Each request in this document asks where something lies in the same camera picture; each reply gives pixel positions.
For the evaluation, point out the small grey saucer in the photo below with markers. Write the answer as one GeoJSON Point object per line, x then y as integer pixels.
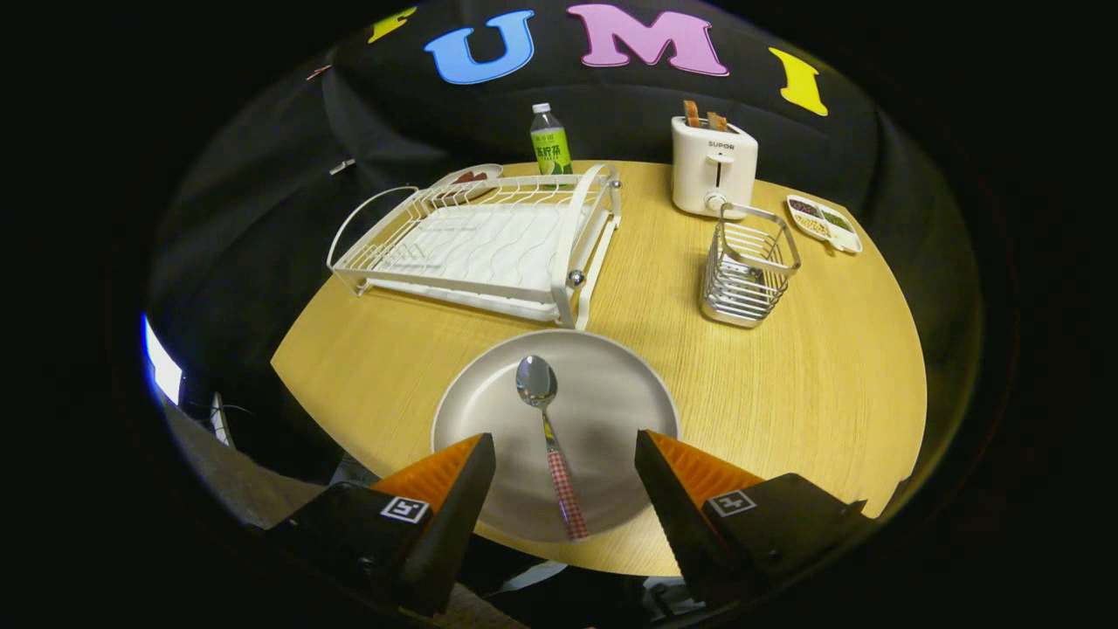
{"type": "Point", "coordinates": [491, 169]}

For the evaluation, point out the cream round plate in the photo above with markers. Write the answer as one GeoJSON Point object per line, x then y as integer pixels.
{"type": "Point", "coordinates": [603, 402]}

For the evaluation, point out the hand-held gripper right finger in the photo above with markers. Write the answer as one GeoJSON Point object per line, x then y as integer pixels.
{"type": "Point", "coordinates": [672, 515]}

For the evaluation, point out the red food piece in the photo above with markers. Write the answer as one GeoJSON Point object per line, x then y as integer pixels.
{"type": "Point", "coordinates": [472, 176]}

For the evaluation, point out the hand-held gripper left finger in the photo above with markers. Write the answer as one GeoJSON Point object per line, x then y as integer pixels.
{"type": "Point", "coordinates": [454, 524]}

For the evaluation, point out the small wooden clip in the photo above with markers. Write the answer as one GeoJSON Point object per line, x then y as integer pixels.
{"type": "Point", "coordinates": [342, 165]}
{"type": "Point", "coordinates": [319, 72]}

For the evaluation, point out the brown toast slice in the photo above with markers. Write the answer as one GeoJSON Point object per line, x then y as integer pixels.
{"type": "Point", "coordinates": [692, 114]}

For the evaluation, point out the lit monitor screen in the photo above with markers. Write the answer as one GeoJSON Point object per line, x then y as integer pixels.
{"type": "Point", "coordinates": [162, 367]}

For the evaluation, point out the white divided bean tray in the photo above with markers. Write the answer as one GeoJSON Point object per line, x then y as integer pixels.
{"type": "Point", "coordinates": [821, 223]}

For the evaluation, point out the green label drink bottle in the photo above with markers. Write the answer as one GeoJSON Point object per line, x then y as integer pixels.
{"type": "Point", "coordinates": [551, 148]}

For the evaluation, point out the white toaster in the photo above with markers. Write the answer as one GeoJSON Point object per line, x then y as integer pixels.
{"type": "Point", "coordinates": [699, 175]}

